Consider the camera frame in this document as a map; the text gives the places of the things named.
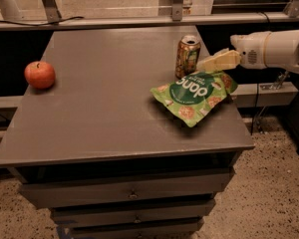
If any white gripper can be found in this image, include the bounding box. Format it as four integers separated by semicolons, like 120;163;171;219
196;31;271;72

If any orange soda can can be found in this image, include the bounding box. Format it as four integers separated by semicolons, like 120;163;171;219
175;35;201;79

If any green rice chip bag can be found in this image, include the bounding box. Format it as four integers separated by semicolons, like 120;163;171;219
150;71;237;127

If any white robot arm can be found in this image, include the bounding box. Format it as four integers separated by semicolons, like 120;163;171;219
196;30;299;74

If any grey drawer cabinet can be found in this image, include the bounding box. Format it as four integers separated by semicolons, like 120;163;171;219
0;27;253;239

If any top drawer knob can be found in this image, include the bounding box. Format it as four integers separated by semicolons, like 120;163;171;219
129;190;139;200

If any drawer knob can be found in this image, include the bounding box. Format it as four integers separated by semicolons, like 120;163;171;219
134;216;142;224
129;190;139;200

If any red apple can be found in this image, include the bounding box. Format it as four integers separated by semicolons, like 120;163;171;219
24;61;56;90

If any middle drawer knob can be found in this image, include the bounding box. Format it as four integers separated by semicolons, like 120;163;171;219
134;216;142;224

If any grey metal rail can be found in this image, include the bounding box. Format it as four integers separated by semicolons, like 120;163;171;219
0;12;299;31

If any black cable on rail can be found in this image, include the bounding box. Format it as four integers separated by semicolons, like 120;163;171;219
0;15;86;27

